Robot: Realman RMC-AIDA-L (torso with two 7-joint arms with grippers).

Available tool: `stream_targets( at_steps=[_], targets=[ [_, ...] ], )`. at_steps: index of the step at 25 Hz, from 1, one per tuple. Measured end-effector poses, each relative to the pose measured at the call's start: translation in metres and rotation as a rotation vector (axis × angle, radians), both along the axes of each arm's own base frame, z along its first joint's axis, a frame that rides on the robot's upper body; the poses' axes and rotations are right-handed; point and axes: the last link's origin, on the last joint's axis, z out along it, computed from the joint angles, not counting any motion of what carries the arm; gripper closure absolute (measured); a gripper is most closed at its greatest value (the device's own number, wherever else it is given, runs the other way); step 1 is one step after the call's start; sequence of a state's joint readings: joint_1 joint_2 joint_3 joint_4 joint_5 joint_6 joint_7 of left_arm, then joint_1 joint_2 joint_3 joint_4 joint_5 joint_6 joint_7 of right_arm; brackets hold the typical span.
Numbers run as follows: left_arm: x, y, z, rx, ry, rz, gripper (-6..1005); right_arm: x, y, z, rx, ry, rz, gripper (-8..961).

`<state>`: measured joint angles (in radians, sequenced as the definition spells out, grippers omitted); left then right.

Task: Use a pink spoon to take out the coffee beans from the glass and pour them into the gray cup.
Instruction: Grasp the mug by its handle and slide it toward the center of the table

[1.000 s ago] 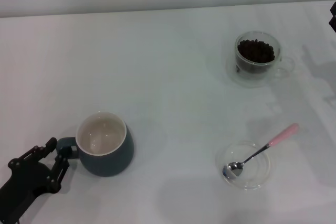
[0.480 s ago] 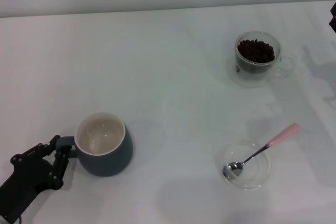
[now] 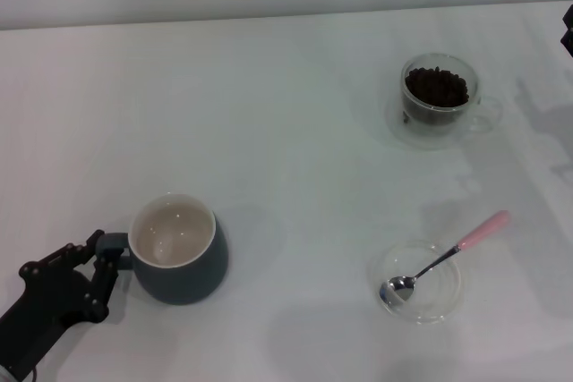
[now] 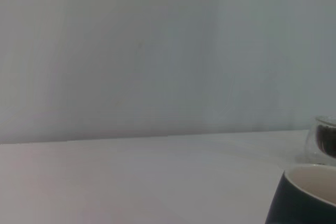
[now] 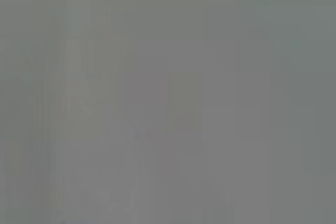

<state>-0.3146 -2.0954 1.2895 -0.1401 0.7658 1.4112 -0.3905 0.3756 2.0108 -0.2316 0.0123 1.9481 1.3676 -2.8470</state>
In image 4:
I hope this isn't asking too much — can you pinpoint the dark grey ceramic mug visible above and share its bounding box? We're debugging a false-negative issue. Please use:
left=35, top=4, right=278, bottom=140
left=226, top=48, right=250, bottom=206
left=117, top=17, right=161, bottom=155
left=264, top=164, right=336, bottom=224

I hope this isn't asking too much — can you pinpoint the clear double-wall glass cup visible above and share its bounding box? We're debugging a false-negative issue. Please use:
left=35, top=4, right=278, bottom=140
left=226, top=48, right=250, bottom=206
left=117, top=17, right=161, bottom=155
left=305, top=115, right=336, bottom=161

